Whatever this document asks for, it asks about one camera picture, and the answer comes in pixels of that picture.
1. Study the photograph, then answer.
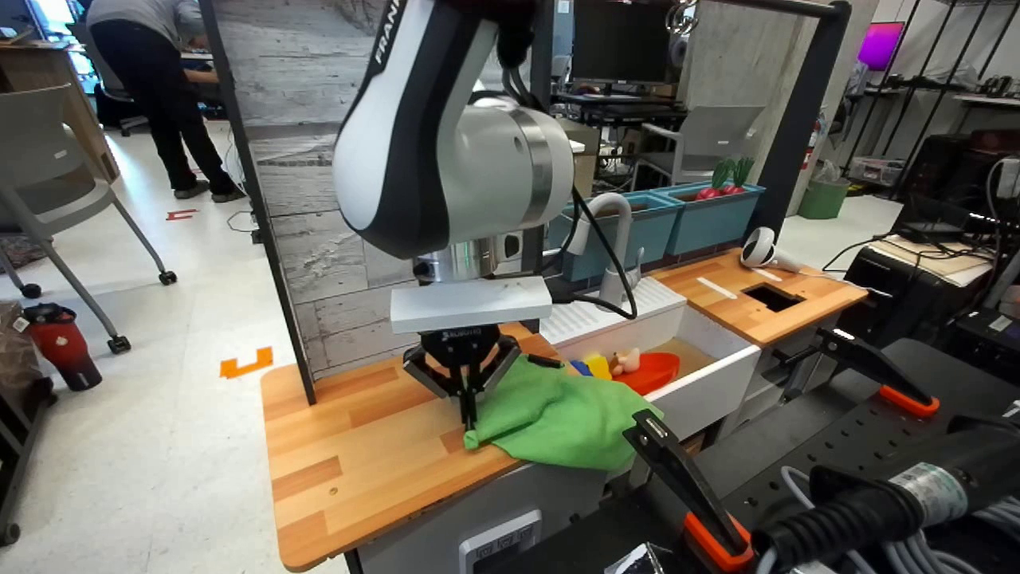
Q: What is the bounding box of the white round tape roll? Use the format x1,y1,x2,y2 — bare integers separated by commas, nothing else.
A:
737,223,782,272

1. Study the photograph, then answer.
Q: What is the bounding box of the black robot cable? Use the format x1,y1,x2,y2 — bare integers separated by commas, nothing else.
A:
571,188,643,321

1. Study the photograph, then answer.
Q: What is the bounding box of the black clamp with orange handle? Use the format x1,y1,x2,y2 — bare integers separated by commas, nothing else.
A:
622,404,763,574
816,321,948,420

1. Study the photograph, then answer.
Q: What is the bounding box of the purple lit monitor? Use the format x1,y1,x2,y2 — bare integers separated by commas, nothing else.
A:
856,18,908,76

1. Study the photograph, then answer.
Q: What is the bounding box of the red bottle with black cap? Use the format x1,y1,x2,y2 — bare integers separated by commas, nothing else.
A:
20,299,108,395

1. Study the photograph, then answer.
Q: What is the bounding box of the white sink basin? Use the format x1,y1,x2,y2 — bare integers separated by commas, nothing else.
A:
537,274,764,442

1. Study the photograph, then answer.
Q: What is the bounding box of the teal plastic bin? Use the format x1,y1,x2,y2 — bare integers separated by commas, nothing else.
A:
545,192,687,286
654,183,768,260

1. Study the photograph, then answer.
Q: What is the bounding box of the person in dark trousers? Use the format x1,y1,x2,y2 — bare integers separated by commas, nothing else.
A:
81,0,249,207

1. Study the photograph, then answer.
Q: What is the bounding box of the grey wood-print backdrop panel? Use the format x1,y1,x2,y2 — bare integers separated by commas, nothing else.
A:
211,0,539,382

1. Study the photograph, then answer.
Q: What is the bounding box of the black corrugated cable hose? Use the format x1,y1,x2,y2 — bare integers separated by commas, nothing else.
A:
763,478,932,574

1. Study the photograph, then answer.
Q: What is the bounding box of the green bucket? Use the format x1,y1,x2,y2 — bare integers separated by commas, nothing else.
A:
798,172,850,223

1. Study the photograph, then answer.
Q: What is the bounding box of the grey office chair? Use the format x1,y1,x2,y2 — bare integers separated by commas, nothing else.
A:
0,82,183,356

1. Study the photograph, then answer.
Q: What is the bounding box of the white stick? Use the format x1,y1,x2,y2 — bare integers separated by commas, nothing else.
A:
692,274,742,302

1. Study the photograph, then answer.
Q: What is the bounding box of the black frame post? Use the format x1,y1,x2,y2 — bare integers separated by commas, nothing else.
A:
747,0,856,243
194,0,320,407
517,0,558,335

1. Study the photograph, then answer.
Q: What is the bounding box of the wooden board with cutout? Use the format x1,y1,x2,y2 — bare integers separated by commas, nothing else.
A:
646,244,869,350

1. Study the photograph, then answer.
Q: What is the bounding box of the yellow toy piece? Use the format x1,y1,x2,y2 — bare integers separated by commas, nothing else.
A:
571,350,619,386

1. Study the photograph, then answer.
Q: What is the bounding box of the green towel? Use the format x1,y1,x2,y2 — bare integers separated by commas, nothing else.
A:
464,355,657,478

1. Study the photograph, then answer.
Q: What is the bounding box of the red-orange bowl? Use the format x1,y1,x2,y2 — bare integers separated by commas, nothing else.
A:
611,348,687,400

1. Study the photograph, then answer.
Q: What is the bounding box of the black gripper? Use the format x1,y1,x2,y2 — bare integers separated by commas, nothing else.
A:
398,321,526,429

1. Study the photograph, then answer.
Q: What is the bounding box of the wooden kitchen countertop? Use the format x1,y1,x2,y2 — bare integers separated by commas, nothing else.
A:
257,321,568,574

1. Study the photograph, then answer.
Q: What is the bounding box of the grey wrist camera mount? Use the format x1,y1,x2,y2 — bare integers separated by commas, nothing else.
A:
386,274,558,338

